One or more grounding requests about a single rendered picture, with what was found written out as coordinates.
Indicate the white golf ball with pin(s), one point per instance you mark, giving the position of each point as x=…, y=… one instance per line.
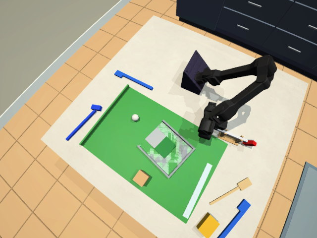
x=135, y=117

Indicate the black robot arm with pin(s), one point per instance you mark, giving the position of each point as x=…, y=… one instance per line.
x=263, y=67

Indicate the white flat bar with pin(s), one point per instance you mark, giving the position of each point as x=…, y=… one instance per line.
x=197, y=191

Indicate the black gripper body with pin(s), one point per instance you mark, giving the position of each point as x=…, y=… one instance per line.
x=205, y=136

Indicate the tan square block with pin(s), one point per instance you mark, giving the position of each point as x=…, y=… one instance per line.
x=141, y=178

